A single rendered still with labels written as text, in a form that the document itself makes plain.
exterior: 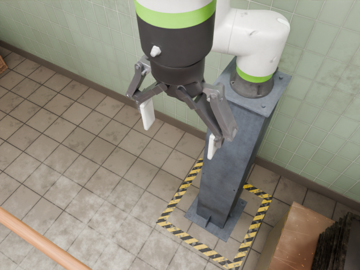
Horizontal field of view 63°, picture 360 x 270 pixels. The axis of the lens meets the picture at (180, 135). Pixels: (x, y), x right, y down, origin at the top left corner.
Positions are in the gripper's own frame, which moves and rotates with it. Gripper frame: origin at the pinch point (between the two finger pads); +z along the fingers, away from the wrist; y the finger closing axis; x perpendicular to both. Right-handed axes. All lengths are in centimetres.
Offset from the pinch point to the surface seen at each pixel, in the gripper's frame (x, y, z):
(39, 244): 27.8, 23.5, 27.0
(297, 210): -42, -38, 91
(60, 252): 26.7, 18.0, 27.2
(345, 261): -18, -53, 61
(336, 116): -95, -39, 76
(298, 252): -24, -44, 91
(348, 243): -24, -52, 61
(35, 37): -96, 199, 112
